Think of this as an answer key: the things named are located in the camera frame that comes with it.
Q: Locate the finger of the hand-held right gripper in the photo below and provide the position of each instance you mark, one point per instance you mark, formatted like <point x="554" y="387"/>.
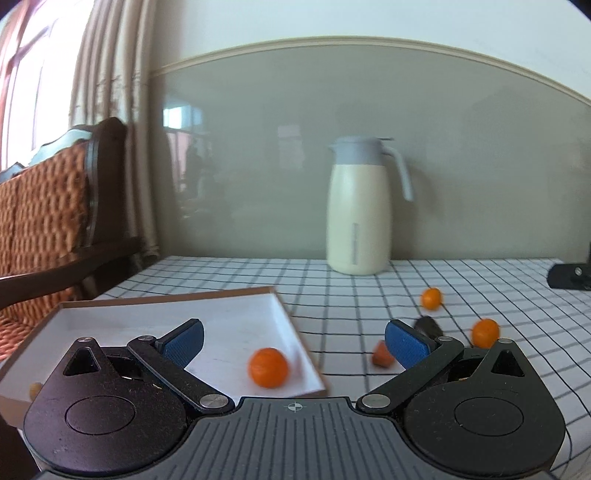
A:
<point x="569" y="276"/>

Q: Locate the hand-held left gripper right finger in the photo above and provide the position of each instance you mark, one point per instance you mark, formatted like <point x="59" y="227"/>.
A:
<point x="406" y="347"/>

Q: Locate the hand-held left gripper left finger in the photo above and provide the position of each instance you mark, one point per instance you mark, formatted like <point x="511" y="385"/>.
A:
<point x="185" y="344"/>

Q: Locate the carrot piece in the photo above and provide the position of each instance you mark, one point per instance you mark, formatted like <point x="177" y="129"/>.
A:
<point x="382" y="354"/>

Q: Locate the shallow cardboard box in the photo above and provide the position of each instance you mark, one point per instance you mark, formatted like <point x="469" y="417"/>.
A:
<point x="138" y="318"/>

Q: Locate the small orange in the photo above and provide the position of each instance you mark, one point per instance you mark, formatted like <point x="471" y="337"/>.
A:
<point x="431" y="298"/>
<point x="268" y="367"/>
<point x="485" y="332"/>

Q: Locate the dark round fruit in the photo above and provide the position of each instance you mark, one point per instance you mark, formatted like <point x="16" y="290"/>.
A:
<point x="427" y="326"/>

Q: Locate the checkered white tablecloth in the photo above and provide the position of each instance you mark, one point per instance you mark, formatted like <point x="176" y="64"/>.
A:
<point x="369" y="288"/>

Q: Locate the cream thermos jug grey lid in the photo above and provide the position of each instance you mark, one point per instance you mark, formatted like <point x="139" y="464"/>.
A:
<point x="358" y="217"/>

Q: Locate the small yellow fruit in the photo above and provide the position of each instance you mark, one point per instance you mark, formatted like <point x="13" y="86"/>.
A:
<point x="34" y="390"/>

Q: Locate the wooden chair woven cushion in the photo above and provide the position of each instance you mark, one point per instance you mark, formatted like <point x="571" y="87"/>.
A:
<point x="41" y="212"/>

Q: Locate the beige patterned curtain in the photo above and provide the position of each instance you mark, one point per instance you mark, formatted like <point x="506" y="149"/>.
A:
<point x="115" y="92"/>

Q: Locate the window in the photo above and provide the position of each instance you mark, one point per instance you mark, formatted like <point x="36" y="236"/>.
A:
<point x="32" y="78"/>

